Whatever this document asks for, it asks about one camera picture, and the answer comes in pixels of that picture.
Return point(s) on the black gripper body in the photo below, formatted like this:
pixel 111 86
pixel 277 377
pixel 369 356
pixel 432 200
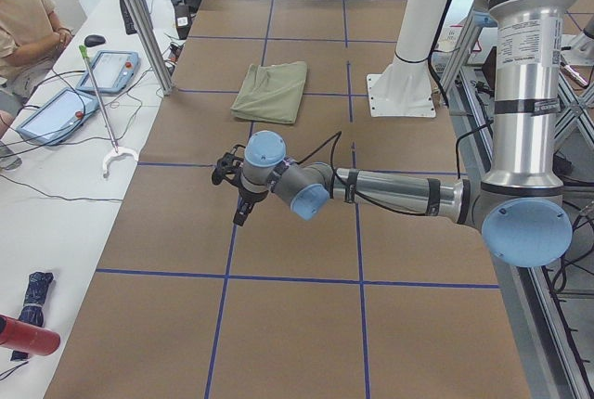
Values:
pixel 249 196

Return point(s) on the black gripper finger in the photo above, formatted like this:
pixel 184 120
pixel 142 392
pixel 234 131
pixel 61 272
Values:
pixel 244 209

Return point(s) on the olive green long-sleeve shirt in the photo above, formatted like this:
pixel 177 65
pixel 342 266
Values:
pixel 271 93

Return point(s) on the reacher grabber stick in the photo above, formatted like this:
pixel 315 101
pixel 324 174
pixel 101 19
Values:
pixel 117 151

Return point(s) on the far blue teach pendant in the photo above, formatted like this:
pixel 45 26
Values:
pixel 113 70

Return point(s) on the blue teach pendant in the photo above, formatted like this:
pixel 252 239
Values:
pixel 58 118
pixel 113 70

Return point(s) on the near blue teach pendant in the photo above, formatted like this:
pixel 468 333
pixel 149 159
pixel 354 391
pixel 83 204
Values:
pixel 58 118

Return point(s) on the black computer mouse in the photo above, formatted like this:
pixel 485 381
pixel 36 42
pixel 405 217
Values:
pixel 93 40

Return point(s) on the folded navy umbrella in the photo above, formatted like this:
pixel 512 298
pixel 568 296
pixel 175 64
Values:
pixel 32 308

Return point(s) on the red cylindrical bottle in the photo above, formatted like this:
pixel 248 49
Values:
pixel 27 338

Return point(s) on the person in beige shirt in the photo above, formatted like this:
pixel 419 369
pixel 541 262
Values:
pixel 32 39

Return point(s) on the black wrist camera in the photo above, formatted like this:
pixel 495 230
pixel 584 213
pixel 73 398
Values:
pixel 227 168

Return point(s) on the aluminium frame post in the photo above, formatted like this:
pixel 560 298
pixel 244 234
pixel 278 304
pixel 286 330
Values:
pixel 140 16

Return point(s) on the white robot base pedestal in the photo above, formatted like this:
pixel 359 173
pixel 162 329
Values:
pixel 404 88

